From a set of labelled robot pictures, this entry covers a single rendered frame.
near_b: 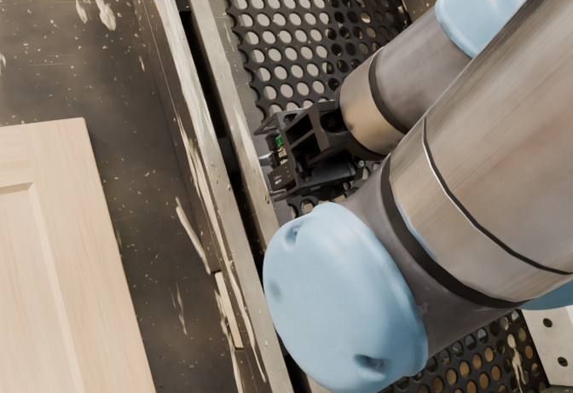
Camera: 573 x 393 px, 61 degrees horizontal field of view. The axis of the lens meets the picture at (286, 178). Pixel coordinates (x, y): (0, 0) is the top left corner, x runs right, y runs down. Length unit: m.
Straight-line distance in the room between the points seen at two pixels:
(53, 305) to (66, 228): 0.07
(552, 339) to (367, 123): 0.53
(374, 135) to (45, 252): 0.31
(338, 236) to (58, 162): 0.38
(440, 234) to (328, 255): 0.04
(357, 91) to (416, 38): 0.06
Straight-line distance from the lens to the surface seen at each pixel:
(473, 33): 0.29
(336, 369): 0.20
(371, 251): 0.18
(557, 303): 0.31
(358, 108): 0.36
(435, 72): 0.31
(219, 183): 0.48
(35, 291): 0.49
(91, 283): 0.49
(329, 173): 0.43
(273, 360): 0.48
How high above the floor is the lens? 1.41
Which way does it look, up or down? 20 degrees down
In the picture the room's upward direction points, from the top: straight up
